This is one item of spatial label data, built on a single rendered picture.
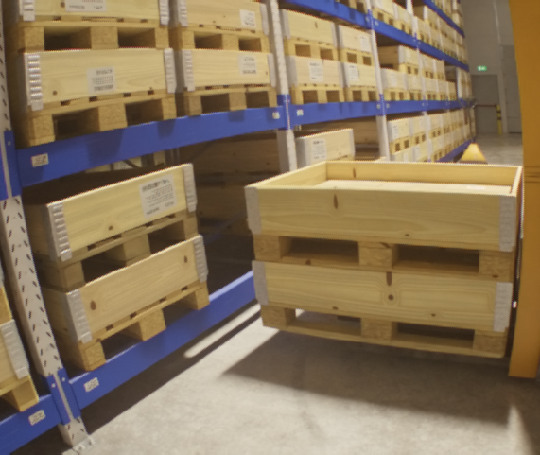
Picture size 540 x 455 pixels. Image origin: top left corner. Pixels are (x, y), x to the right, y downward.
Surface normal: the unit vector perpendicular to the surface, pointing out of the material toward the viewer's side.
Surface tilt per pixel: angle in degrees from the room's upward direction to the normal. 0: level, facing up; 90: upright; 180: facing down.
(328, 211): 90
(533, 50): 90
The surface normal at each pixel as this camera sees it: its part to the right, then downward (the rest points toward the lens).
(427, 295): -0.54, 0.28
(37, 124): 0.85, 0.05
